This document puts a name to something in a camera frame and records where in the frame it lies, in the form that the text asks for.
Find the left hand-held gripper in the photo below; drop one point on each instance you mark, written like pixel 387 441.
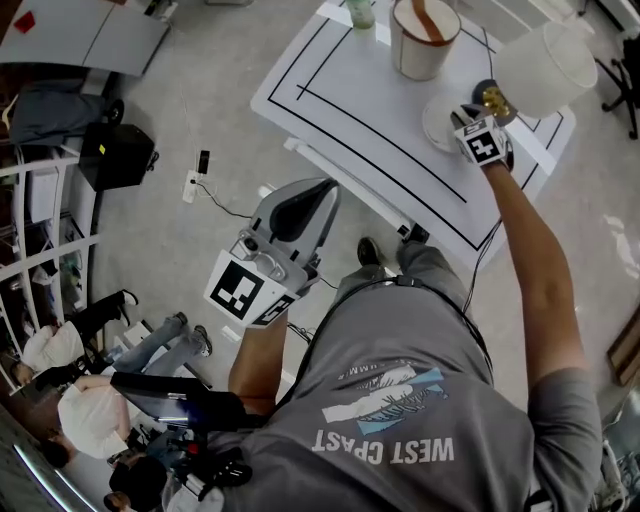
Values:
pixel 235 290

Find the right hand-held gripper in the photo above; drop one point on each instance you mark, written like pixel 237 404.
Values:
pixel 482 145

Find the white plate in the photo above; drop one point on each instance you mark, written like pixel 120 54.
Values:
pixel 437 125

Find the person's right forearm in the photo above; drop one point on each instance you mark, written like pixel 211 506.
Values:
pixel 540 280

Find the person's left forearm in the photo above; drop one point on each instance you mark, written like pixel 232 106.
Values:
pixel 255 360

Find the person's left shoe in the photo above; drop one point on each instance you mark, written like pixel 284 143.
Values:
pixel 370 251

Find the person's shoe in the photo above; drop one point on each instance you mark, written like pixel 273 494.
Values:
pixel 370 251
pixel 419 235

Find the white table with black lines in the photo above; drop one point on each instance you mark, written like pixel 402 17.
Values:
pixel 380 110

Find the table lamp with brass base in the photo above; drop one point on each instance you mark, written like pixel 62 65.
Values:
pixel 545 70

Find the black phone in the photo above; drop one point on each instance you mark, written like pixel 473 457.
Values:
pixel 203 162

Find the white power strip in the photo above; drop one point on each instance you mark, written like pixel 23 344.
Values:
pixel 190 187

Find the person's right shoe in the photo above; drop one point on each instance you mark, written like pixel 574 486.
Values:
pixel 419 235

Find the person's grey trousers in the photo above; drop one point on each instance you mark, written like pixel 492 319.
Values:
pixel 425 270

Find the pale green jar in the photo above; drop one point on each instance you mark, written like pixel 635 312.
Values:
pixel 360 12

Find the black office chair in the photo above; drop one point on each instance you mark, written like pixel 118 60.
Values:
pixel 625 90

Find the black box case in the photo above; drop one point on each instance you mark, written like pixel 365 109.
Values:
pixel 115 157

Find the black chest tablet screen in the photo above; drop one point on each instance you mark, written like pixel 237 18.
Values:
pixel 165 400

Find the person's grey t-shirt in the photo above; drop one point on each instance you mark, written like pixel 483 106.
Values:
pixel 400 425

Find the white shelf unit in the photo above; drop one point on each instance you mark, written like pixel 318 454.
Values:
pixel 50 254

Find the grey jacket on hanger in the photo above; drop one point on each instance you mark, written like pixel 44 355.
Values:
pixel 55 115

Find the white cabinet with red mark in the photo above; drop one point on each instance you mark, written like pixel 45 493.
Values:
pixel 100 35

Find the black chest mount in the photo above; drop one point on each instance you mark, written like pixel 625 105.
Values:
pixel 215 465

